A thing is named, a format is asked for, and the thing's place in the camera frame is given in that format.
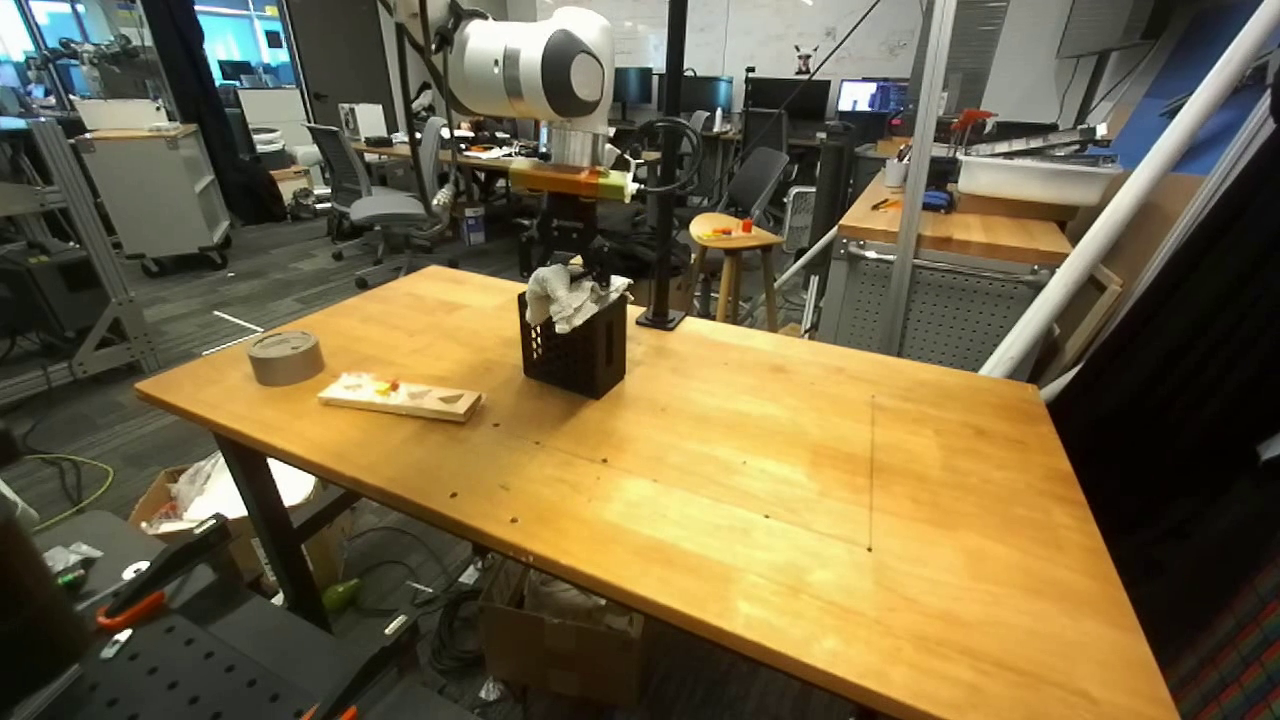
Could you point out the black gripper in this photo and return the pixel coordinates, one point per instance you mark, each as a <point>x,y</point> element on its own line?
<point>561,229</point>

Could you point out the white towel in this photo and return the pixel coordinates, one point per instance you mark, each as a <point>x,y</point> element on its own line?
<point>561,297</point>

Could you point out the small black mesh basket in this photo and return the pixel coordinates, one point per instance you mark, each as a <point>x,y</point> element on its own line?
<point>583,355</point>

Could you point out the long wooden office desk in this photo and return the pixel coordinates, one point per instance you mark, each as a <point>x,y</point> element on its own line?
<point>482,161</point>

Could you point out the black vertical pole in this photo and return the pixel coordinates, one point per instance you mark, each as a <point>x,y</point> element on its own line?
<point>667,135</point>

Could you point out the dark computer monitor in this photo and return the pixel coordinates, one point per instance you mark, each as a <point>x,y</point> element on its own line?
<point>785,97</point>
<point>637,90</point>

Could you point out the round wooden stool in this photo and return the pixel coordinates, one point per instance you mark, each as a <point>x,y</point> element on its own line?
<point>731,238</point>

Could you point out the grey office chair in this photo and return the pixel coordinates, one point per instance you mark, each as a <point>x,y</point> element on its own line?
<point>383,202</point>

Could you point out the black office chair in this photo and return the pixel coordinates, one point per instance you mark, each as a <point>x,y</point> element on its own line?
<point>754,183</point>

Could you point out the grey tape roll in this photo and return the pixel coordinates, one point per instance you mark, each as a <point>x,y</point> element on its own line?
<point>284,358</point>

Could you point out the lit blue screen monitor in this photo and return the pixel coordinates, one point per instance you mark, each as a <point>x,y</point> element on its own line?
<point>873,97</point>

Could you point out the silver vertical pole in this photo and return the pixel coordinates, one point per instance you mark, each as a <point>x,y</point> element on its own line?
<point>925,161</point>

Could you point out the blue object on workbench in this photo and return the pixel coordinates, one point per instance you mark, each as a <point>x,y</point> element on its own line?
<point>937,202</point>

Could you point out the wooden top workbench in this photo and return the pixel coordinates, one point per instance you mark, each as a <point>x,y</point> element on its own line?
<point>952,238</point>

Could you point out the white cabinet cart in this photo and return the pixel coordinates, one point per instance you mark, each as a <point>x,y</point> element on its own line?
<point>154,194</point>

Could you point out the small cardboard box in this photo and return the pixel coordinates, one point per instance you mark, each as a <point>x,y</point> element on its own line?
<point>561,650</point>

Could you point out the cardboard box with white bag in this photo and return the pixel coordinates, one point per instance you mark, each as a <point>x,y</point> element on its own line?
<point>202,502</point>

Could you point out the white tray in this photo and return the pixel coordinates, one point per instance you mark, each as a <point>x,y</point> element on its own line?
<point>1040,178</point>

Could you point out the grey metal shelf rack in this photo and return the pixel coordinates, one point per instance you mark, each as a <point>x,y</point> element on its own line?
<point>66,255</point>

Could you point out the black perforated plate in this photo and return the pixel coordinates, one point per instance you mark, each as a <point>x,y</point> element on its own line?
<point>202,662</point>

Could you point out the white slanted pole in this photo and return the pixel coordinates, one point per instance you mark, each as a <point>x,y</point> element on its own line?
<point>1132,187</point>

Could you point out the black table frame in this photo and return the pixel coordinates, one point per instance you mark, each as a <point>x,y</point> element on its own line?
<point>273,533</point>

